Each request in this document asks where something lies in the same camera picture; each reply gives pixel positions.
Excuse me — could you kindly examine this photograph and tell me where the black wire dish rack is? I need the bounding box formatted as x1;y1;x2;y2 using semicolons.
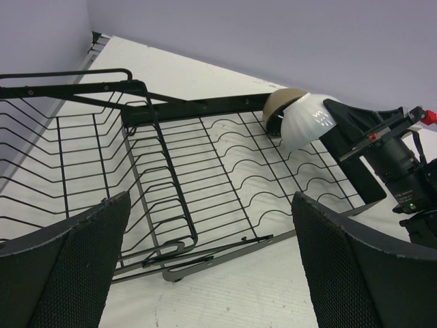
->
1;69;364;282

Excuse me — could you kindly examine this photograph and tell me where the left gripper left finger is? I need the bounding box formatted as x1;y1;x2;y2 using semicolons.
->
1;191;131;327

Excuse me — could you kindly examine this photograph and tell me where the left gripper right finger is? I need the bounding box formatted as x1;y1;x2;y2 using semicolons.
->
292;192;436;327

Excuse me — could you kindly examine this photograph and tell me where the light blue bowl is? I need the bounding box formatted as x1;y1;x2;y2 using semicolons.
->
281;93;339;152

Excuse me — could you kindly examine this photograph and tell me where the tan and black bowl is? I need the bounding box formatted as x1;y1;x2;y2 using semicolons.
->
262;88;307;137

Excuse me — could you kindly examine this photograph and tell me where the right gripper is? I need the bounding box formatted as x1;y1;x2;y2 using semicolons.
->
323;98;427;215

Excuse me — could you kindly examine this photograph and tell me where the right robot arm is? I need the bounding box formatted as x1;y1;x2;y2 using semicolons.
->
320;99;436;248

